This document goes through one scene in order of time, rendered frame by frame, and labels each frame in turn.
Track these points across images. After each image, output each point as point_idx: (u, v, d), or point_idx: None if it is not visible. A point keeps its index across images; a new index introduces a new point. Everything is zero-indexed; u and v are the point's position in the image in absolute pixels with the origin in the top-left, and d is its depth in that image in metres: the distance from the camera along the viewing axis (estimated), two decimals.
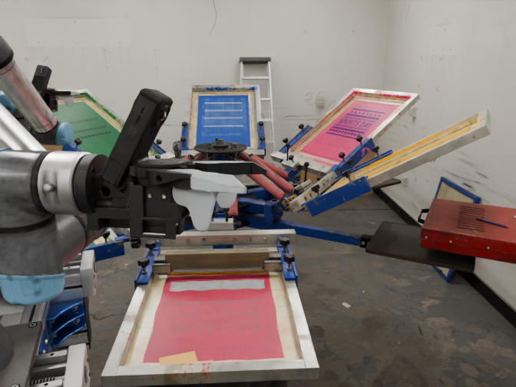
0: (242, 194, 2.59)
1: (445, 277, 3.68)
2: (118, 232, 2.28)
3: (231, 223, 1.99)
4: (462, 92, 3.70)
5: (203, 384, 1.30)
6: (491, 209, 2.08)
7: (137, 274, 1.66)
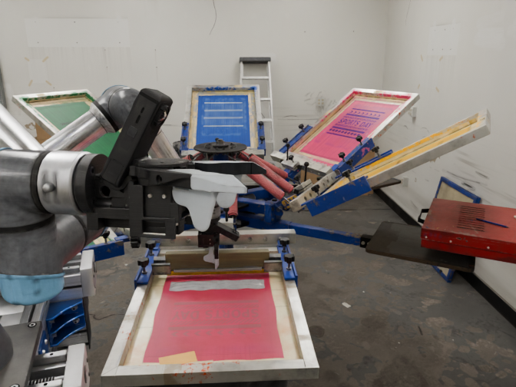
0: (242, 194, 2.59)
1: (445, 277, 3.67)
2: (118, 232, 2.28)
3: (231, 223, 1.99)
4: (462, 92, 3.70)
5: (203, 384, 1.30)
6: (491, 209, 2.08)
7: (137, 274, 1.66)
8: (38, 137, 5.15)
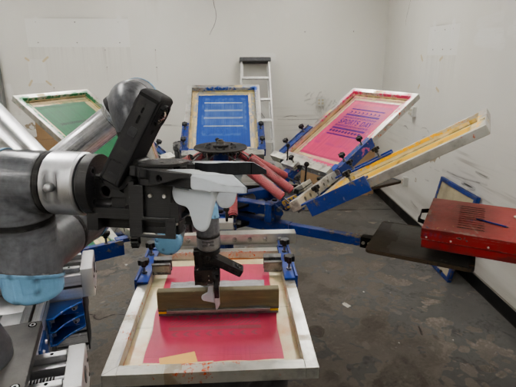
0: (242, 194, 2.59)
1: (445, 277, 3.68)
2: (118, 232, 2.28)
3: (231, 223, 1.99)
4: (462, 92, 3.70)
5: (203, 384, 1.30)
6: (491, 209, 2.08)
7: (137, 274, 1.66)
8: (38, 137, 5.15)
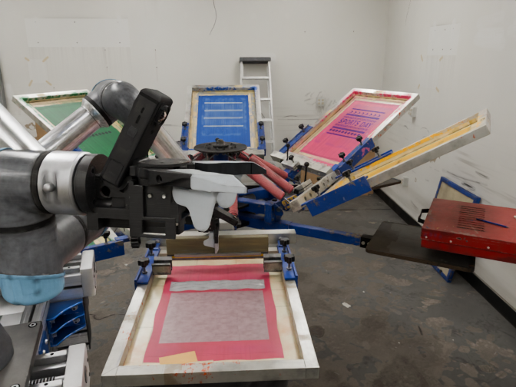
0: (242, 194, 2.59)
1: (445, 277, 3.67)
2: (118, 232, 2.28)
3: (231, 223, 1.99)
4: (462, 92, 3.70)
5: (203, 384, 1.30)
6: (491, 209, 2.08)
7: (137, 274, 1.66)
8: (38, 137, 5.15)
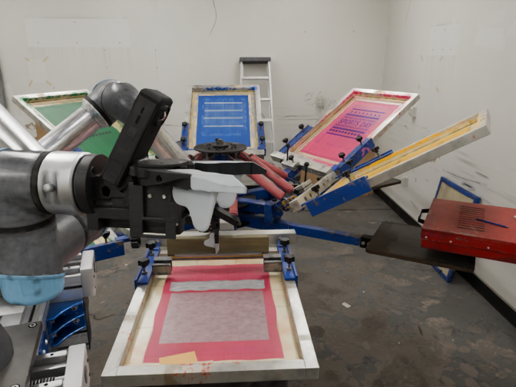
0: (242, 194, 2.59)
1: (445, 277, 3.67)
2: (118, 232, 2.28)
3: (231, 223, 1.99)
4: (462, 92, 3.70)
5: (203, 384, 1.30)
6: (491, 209, 2.08)
7: (137, 274, 1.66)
8: (38, 137, 5.15)
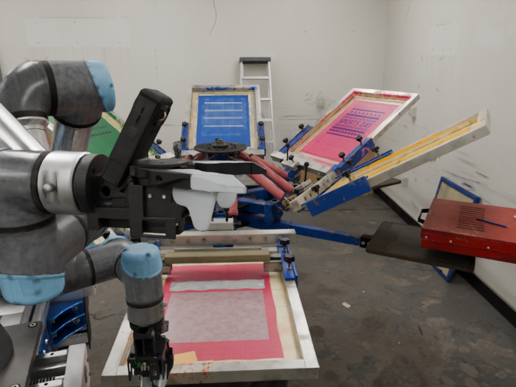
0: (242, 194, 2.59)
1: (445, 277, 3.68)
2: (118, 232, 2.28)
3: (231, 223, 1.99)
4: (462, 92, 3.70)
5: (203, 384, 1.30)
6: (491, 209, 2.08)
7: None
8: None
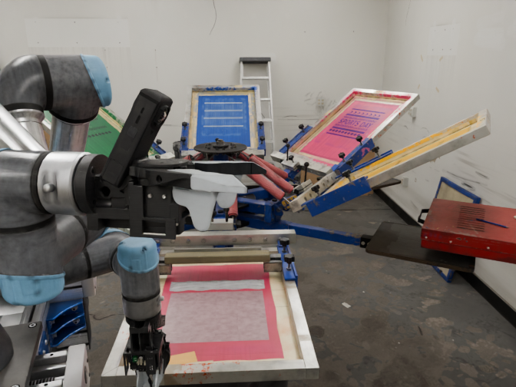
0: (242, 194, 2.59)
1: (445, 277, 3.67)
2: None
3: (231, 223, 1.99)
4: (462, 92, 3.70)
5: (203, 385, 1.30)
6: (491, 209, 2.08)
7: None
8: None
